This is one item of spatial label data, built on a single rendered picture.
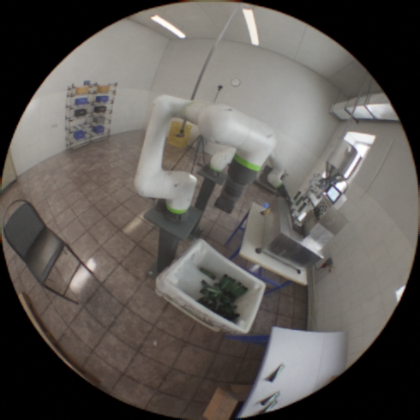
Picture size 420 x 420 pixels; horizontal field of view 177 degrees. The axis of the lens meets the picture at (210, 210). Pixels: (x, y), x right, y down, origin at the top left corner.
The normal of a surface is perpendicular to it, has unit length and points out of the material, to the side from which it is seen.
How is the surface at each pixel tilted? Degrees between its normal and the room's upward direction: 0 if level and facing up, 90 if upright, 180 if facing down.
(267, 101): 90
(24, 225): 77
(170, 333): 0
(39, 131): 90
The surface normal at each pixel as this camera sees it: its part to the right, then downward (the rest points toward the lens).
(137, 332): 0.33, -0.71
